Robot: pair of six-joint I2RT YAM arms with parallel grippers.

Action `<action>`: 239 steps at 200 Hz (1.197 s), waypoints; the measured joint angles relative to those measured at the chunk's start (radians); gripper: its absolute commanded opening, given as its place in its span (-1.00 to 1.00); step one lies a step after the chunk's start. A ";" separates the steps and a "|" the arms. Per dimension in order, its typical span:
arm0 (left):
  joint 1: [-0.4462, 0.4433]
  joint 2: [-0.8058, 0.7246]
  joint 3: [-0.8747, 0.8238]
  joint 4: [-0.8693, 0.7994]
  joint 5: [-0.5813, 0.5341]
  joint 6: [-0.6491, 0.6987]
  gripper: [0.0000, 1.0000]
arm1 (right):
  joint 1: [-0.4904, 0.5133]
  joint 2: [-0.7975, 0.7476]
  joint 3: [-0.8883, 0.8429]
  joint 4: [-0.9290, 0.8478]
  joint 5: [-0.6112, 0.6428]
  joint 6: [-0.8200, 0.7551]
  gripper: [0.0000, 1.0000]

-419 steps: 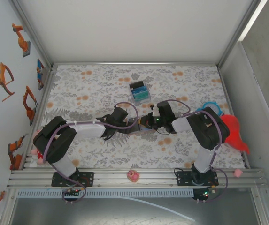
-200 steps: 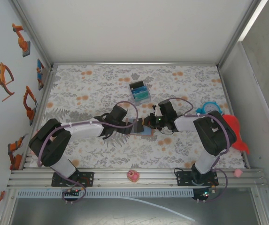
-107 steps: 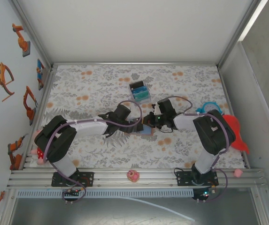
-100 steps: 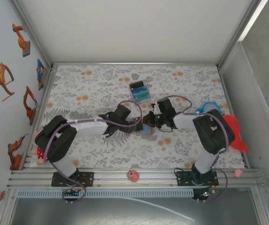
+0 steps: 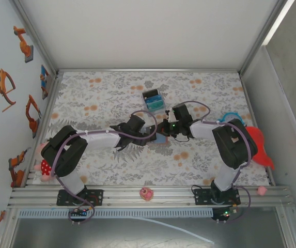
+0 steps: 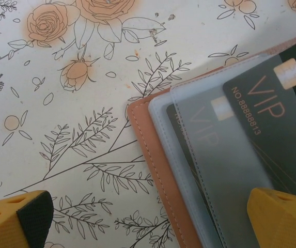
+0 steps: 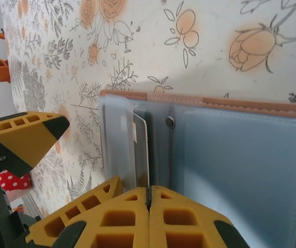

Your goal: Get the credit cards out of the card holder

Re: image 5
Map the clear acrylic card box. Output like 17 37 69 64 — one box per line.
142 88 167 116

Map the teal VIP card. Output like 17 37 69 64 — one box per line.
146 99 164 111

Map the black card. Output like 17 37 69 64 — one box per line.
142 88 159 99

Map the floral table mat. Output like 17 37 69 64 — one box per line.
45 71 271 186

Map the blue alarm clock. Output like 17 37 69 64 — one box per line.
219 112 245 127

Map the pink donut toy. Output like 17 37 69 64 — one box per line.
139 187 155 202

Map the red plastic toy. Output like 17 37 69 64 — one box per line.
244 126 276 171

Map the white plastic tube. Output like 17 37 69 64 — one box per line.
127 216 215 245

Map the pink plush doll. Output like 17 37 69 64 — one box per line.
33 141 58 183

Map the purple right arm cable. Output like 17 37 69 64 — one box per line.
173 101 253 224

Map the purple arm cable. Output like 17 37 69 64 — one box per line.
51 110 159 225
173 101 253 224

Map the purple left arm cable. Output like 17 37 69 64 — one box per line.
51 110 159 225

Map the aluminium frame rail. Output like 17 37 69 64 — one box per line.
56 68 241 75
23 73 63 188
239 73 276 187
7 184 294 207

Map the white slotted cable duct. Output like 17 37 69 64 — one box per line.
18 208 214 218

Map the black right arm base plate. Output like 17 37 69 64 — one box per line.
193 187 241 206

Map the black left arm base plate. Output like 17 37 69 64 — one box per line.
56 189 104 207

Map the blue orange rail sticker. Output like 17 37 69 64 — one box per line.
39 64 51 100

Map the aluminium frame post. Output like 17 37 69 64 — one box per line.
239 0 293 75
9 0 59 75

